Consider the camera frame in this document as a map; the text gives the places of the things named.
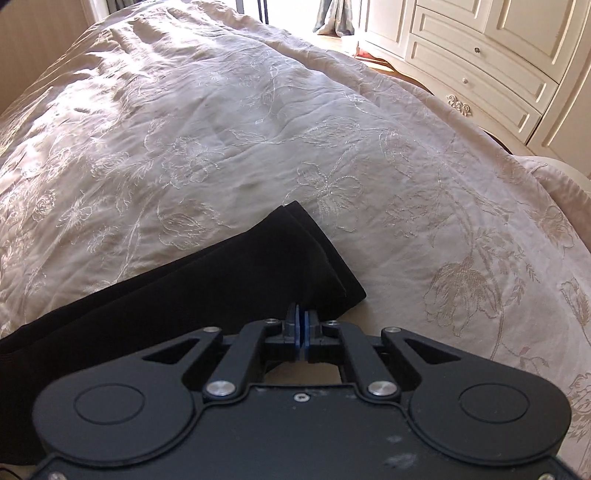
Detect black pants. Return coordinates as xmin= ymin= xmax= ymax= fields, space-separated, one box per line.
xmin=1 ymin=202 xmax=366 ymax=466

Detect beige embroidered bedspread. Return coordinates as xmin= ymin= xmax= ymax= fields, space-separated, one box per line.
xmin=1 ymin=1 xmax=590 ymax=477

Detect cream white wardrobe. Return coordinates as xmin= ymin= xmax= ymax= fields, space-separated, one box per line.
xmin=356 ymin=0 xmax=590 ymax=175

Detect grey green curtain right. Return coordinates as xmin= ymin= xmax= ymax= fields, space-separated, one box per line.
xmin=314 ymin=0 xmax=355 ymax=37

